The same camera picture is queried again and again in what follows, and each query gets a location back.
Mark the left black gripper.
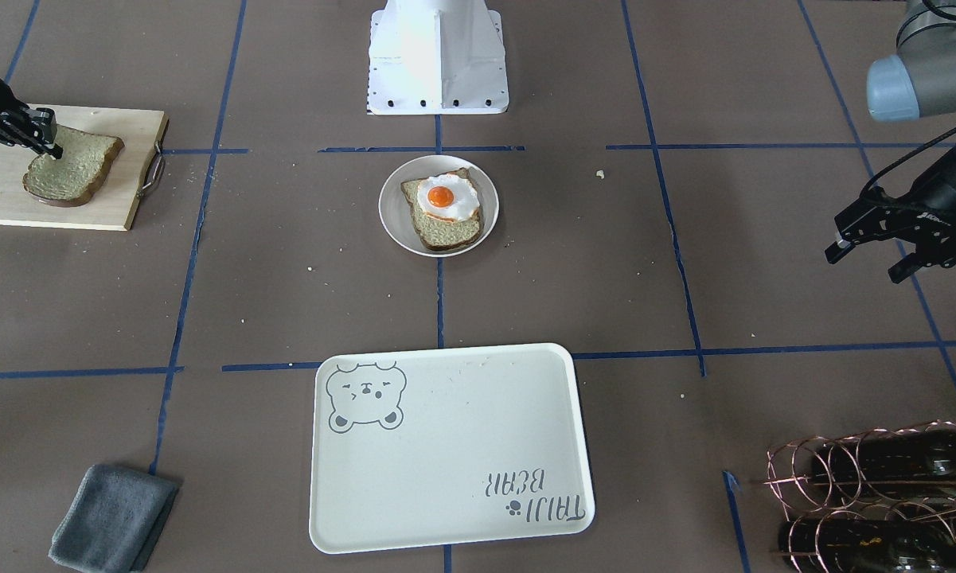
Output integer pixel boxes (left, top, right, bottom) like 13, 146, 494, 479
825, 186, 956, 284

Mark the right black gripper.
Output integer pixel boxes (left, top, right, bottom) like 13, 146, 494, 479
0, 106, 64, 159

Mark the bread slice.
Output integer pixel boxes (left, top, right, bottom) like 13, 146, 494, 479
400, 168, 482, 251
21, 126, 125, 208

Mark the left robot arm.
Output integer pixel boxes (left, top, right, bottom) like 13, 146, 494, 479
825, 1, 956, 283

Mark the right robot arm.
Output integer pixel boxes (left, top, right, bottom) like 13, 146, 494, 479
0, 77, 63, 159

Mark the cream bear tray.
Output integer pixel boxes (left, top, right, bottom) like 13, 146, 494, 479
309, 342, 595, 555

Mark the wooden cutting board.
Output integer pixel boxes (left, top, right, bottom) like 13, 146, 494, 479
0, 103, 169, 231

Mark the dark green bottle front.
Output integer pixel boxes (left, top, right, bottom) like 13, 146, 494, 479
811, 429, 956, 500

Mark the dark green bottle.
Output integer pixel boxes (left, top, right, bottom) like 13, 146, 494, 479
778, 517, 956, 572
811, 429, 956, 500

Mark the white plate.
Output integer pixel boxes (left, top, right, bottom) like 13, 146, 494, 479
378, 155, 500, 258

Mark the grey folded cloth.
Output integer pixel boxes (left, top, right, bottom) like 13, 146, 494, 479
48, 464, 180, 572

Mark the fried egg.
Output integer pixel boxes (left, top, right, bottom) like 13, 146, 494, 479
413, 173, 481, 222

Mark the copper wire bottle rack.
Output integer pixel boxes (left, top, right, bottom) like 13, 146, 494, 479
764, 421, 956, 572

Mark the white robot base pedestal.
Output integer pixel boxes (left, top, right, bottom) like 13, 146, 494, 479
366, 1, 510, 115

